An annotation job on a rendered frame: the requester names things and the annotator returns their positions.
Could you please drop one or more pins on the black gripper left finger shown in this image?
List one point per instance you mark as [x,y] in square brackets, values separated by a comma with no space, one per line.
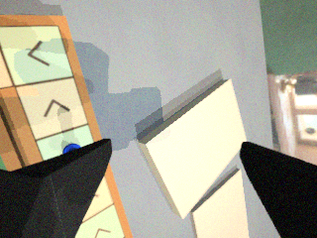
[49,199]

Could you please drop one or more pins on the blue pawn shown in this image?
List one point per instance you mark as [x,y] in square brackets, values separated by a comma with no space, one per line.
[70,147]

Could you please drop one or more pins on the orange wooden board border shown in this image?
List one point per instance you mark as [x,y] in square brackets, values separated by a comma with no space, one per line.
[16,117]

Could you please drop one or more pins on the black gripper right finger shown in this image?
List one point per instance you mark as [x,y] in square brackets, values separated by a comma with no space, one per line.
[286,186]

